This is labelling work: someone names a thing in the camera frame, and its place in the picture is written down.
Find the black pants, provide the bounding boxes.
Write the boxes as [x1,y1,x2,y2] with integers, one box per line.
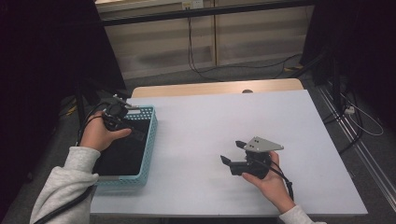
[92,118,152,177]

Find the hand-held gripper black cable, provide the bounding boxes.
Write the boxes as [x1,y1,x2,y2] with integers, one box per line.
[32,102,109,224]
[267,160,295,202]

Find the black metal beam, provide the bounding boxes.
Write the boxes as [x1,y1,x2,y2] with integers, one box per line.
[101,0,316,27]

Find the left hand-held gripper black cable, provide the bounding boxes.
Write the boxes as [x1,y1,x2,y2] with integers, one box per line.
[32,102,109,224]

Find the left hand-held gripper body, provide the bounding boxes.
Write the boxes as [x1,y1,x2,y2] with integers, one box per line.
[102,94,140,133]

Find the black hanging wall cable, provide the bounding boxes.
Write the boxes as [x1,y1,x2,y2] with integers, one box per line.
[186,17,303,82]

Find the black metal stand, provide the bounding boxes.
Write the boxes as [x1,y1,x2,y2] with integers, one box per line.
[74,80,132,134]
[288,52,344,106]

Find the white floor cable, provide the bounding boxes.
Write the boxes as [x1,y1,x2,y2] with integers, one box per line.
[340,92,385,137]

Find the black floor cable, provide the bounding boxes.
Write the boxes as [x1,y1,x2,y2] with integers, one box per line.
[321,90,365,156]

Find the right hand-held gripper black cable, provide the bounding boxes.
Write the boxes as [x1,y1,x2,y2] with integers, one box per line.
[267,160,295,202]

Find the light blue plastic basket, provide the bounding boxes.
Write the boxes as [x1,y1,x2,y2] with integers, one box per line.
[92,105,159,189]

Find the aluminium floor rail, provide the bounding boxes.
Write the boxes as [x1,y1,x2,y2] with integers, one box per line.
[317,85,396,203]

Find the black curtain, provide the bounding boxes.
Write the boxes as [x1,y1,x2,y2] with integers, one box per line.
[0,0,127,216]
[300,0,396,132]

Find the person's left hand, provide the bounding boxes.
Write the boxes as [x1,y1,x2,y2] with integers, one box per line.
[79,110,133,153]

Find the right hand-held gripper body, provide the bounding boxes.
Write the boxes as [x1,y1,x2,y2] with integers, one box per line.
[229,135,285,181]

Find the white wall socket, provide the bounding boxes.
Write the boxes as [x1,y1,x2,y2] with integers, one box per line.
[181,0,204,9]

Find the white table cover board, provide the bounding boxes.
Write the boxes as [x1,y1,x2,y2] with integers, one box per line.
[88,89,369,217]

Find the light wooden table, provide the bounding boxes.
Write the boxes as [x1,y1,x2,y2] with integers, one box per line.
[130,77,304,99]

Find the person's right hand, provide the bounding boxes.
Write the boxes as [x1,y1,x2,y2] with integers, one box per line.
[242,150,296,215]

